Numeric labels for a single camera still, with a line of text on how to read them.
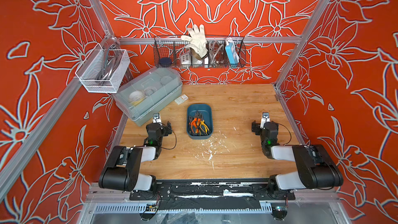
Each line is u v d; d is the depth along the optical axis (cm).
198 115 99
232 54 87
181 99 110
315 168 44
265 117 78
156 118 78
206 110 102
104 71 76
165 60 100
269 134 69
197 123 94
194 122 95
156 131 69
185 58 94
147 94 93
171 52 102
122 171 45
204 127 95
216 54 83
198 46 90
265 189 71
